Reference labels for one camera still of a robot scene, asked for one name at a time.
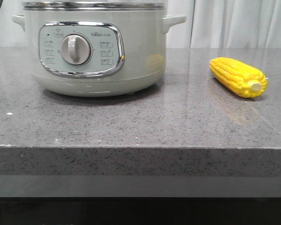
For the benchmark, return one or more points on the yellow corn cob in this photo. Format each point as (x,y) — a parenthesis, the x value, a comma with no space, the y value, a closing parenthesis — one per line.
(244,80)

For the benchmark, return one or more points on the pale green electric cooking pot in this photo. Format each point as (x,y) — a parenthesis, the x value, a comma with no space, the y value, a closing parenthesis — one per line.
(97,52)

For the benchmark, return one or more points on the glass pot lid steel rim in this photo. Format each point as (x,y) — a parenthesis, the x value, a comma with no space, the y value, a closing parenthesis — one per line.
(90,4)

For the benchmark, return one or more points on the white curtain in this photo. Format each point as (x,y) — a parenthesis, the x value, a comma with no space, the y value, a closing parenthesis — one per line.
(209,23)

